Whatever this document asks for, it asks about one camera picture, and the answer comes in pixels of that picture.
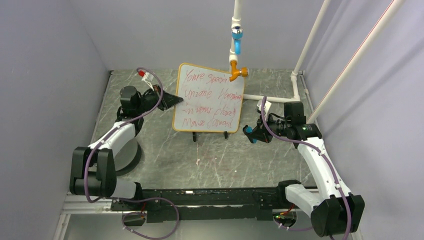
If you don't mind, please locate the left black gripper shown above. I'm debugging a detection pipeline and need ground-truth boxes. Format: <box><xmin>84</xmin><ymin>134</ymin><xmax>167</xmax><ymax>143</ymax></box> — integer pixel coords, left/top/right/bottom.
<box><xmin>135</xmin><ymin>84</ymin><xmax>183</xmax><ymax>115</ymax></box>

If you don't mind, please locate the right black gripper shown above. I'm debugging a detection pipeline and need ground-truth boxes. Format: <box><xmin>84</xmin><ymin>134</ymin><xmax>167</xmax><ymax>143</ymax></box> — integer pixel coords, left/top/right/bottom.
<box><xmin>249</xmin><ymin>111</ymin><xmax>291</xmax><ymax>144</ymax></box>

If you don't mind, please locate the yellow framed whiteboard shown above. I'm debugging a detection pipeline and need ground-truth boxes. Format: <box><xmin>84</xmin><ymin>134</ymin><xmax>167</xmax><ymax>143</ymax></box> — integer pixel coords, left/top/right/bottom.
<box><xmin>172</xmin><ymin>63</ymin><xmax>245</xmax><ymax>133</ymax></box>

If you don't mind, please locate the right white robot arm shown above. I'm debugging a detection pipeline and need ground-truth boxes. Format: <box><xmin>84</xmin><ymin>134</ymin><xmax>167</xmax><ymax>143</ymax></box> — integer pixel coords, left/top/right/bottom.
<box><xmin>243</xmin><ymin>97</ymin><xmax>365</xmax><ymax>240</ymax></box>

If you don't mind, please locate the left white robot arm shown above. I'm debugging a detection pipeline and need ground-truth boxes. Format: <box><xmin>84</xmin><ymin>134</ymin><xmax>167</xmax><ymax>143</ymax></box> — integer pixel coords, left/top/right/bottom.
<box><xmin>69</xmin><ymin>84</ymin><xmax>184</xmax><ymax>210</ymax></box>

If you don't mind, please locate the orange faucet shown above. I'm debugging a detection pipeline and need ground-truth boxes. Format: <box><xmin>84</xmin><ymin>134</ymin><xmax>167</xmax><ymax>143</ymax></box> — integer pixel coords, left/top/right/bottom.
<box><xmin>229</xmin><ymin>60</ymin><xmax>249</xmax><ymax>82</ymax></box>

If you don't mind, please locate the blue pipe valve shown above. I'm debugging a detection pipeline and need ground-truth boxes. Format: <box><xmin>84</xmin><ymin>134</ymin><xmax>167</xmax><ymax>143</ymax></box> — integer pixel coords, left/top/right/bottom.
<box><xmin>231</xmin><ymin>23</ymin><xmax>244</xmax><ymax>55</ymax></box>

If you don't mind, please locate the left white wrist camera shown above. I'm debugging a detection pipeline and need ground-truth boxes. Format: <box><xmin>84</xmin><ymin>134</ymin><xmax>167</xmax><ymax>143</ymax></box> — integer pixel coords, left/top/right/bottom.
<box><xmin>136</xmin><ymin>68</ymin><xmax>155</xmax><ymax>90</ymax></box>

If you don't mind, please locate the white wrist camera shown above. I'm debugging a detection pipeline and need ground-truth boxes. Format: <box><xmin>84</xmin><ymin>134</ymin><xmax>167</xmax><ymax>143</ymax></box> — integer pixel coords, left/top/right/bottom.
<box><xmin>136</xmin><ymin>68</ymin><xmax>155</xmax><ymax>90</ymax></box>
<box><xmin>256</xmin><ymin>100</ymin><xmax>272</xmax><ymax>118</ymax></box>

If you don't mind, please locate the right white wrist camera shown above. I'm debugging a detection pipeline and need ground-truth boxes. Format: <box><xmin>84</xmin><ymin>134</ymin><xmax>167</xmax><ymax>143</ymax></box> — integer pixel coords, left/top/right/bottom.
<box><xmin>256</xmin><ymin>100</ymin><xmax>272</xmax><ymax>118</ymax></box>

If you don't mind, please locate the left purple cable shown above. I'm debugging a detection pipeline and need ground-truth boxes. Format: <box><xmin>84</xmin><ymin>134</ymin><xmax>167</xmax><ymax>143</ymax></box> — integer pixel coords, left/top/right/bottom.
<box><xmin>82</xmin><ymin>67</ymin><xmax>181</xmax><ymax>240</ymax></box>

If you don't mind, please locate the purple cable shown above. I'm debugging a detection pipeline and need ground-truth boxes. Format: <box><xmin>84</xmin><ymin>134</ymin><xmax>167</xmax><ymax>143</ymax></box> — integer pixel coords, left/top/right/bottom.
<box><xmin>259</xmin><ymin>96</ymin><xmax>353</xmax><ymax>240</ymax></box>
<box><xmin>82</xmin><ymin>67</ymin><xmax>181</xmax><ymax>240</ymax></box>

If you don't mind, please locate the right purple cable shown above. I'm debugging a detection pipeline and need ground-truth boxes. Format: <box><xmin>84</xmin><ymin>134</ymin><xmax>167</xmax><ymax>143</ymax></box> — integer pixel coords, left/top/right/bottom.
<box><xmin>259</xmin><ymin>96</ymin><xmax>353</xmax><ymax>240</ymax></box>

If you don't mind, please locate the white pvc pipe frame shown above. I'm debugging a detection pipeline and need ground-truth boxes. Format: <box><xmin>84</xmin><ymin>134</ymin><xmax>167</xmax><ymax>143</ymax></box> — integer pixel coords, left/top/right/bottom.
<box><xmin>241</xmin><ymin>0</ymin><xmax>423</xmax><ymax>126</ymax></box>

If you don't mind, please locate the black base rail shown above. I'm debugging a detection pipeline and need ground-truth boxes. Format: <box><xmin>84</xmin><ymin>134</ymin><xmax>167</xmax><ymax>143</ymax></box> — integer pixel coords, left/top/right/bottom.
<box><xmin>113</xmin><ymin>186</ymin><xmax>299</xmax><ymax>223</ymax></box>

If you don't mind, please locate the aluminium frame rail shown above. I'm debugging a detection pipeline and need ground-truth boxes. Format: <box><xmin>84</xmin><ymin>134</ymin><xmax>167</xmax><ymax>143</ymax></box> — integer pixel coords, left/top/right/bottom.
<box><xmin>61</xmin><ymin>193</ymin><xmax>354</xmax><ymax>215</ymax></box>

